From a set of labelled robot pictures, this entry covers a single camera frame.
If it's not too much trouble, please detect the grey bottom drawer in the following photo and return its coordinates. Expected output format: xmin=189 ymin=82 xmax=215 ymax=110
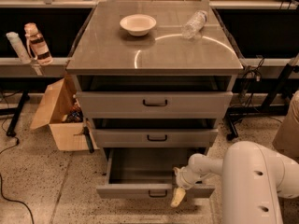
xmin=97 ymin=147 xmax=206 ymax=199

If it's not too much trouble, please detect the grey workbench rail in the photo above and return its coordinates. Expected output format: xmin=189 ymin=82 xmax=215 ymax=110
xmin=240 ymin=58 xmax=291 ymax=79
xmin=0 ymin=58 xmax=69 ymax=77

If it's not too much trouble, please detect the grey drawer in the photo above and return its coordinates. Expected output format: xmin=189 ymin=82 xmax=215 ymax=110
xmin=77 ymin=91 xmax=233 ymax=119
xmin=97 ymin=147 xmax=206 ymax=199
xmin=92 ymin=129 xmax=218 ymax=147

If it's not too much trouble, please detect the grey middle drawer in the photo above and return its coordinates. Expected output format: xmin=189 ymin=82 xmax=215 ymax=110
xmin=92 ymin=129 xmax=218 ymax=147

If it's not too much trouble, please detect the grey workbench rail right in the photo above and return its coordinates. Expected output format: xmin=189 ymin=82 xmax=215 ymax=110
xmin=240 ymin=58 xmax=291 ymax=79

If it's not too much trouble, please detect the black table leg right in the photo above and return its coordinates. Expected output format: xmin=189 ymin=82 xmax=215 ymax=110
xmin=225 ymin=56 xmax=299 ymax=141

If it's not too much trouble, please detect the open cardboard box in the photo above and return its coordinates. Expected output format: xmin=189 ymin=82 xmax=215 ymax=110
xmin=30 ymin=77 xmax=96 ymax=152

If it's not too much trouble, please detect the clear plastic water bottle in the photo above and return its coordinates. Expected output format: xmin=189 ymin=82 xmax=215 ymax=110
xmin=181 ymin=10 xmax=207 ymax=39

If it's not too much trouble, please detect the black table leg left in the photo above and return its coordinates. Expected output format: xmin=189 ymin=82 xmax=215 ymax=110
xmin=0 ymin=91 xmax=29 ymax=137

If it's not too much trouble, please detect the grey drawer cabinet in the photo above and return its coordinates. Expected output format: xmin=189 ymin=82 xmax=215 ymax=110
xmin=65 ymin=0 xmax=244 ymax=161

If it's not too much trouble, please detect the black table leg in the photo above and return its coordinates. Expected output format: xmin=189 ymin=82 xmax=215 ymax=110
xmin=0 ymin=91 xmax=29 ymax=137
xmin=225 ymin=56 xmax=299 ymax=141

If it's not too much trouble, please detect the grey workbench rail left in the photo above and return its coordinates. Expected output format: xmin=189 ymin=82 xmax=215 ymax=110
xmin=0 ymin=58 xmax=69 ymax=77

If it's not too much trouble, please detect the grey top drawer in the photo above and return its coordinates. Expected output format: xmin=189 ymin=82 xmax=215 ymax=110
xmin=77 ymin=91 xmax=233 ymax=119

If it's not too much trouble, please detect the black floor cable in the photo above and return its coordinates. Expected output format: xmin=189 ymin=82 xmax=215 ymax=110
xmin=0 ymin=91 xmax=36 ymax=224

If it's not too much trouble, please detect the white bowl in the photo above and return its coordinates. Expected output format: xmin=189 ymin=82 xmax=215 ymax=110
xmin=120 ymin=14 xmax=156 ymax=36

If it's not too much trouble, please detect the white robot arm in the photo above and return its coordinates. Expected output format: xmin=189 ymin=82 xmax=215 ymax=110
xmin=171 ymin=141 xmax=299 ymax=224

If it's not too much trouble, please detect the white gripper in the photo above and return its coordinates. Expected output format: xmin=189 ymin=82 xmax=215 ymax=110
xmin=170 ymin=166 xmax=211 ymax=208

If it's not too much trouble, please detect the pink striped bottle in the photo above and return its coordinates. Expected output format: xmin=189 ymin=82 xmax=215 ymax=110
xmin=24 ymin=22 xmax=53 ymax=65

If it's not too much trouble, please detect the white cylindrical bottle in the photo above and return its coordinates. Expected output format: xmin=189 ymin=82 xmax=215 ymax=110
xmin=6 ymin=32 xmax=31 ymax=64

